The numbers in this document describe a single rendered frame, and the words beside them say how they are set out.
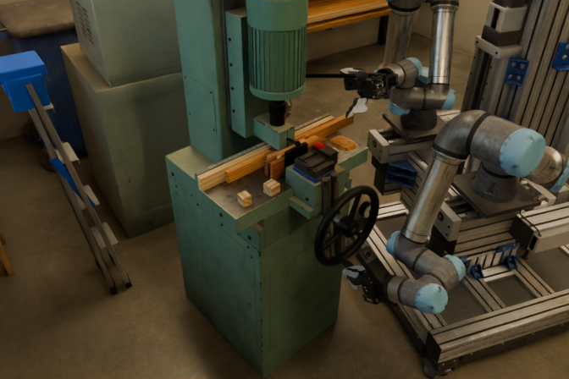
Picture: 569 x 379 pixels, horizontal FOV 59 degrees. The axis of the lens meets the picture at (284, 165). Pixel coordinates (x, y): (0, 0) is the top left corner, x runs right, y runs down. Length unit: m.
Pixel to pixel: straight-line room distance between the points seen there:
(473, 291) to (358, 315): 0.52
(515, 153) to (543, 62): 0.66
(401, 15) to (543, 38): 0.47
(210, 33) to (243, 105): 0.25
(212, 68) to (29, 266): 1.61
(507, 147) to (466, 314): 1.11
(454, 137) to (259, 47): 0.59
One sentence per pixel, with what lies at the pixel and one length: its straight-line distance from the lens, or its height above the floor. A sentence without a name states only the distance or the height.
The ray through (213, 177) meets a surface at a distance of 1.60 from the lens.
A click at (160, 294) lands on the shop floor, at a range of 2.53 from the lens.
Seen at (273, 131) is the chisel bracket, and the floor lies 1.03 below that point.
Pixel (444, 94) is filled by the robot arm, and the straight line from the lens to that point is 1.82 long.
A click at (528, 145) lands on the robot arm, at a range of 1.29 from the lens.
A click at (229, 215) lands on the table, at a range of 1.50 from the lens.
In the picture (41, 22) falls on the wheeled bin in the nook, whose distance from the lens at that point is 3.13.
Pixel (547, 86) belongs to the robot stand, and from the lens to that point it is 1.97.
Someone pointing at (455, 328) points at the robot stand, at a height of 0.21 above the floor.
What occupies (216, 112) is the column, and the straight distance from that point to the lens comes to 1.74.
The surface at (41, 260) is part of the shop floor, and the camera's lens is 2.89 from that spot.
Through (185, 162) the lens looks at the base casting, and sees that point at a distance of 1.92.
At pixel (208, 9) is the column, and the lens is 1.60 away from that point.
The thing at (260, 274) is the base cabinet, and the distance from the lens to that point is 1.72.
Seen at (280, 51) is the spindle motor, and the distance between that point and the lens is 1.47.
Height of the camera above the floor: 1.86
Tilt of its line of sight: 35 degrees down
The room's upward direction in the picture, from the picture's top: 1 degrees clockwise
